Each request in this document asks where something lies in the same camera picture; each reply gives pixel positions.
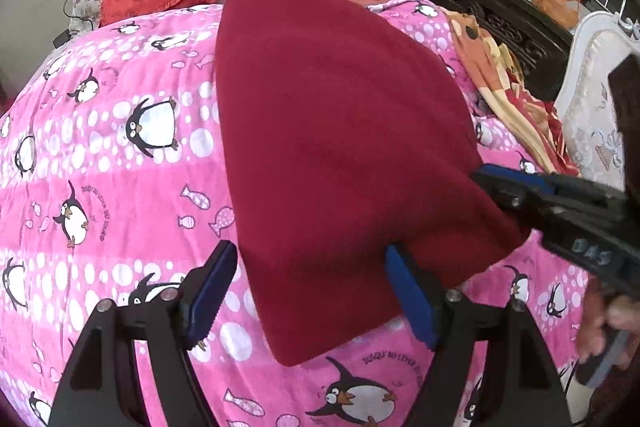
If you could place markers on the orange plastic bag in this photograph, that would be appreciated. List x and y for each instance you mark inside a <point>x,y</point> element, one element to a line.
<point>557,4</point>

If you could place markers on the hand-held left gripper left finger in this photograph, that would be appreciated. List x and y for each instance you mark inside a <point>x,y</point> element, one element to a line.
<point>210,292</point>

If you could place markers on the black power adapter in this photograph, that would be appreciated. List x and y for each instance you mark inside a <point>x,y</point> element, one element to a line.
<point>61,38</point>

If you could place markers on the person's right hand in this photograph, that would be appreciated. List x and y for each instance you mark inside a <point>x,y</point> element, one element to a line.
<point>622,314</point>

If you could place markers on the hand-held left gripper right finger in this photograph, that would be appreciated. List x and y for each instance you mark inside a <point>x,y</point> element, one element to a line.
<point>412,292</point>

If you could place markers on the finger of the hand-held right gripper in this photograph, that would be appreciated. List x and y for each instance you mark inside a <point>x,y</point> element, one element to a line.
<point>515,202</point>
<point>520,178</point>

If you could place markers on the white upholstered chair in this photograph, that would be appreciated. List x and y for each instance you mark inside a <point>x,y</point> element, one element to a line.
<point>590,107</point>

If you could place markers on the dark red fleece sweater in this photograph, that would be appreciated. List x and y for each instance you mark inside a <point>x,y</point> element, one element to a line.
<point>340,132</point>

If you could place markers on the orange patterned blanket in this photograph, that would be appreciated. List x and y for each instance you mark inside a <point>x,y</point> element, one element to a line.
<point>500,82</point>

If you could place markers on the pink penguin print blanket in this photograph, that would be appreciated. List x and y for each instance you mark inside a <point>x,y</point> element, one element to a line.
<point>110,167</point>

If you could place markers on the dark carved wooden cabinet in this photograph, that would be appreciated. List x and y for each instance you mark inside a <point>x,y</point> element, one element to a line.
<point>520,27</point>

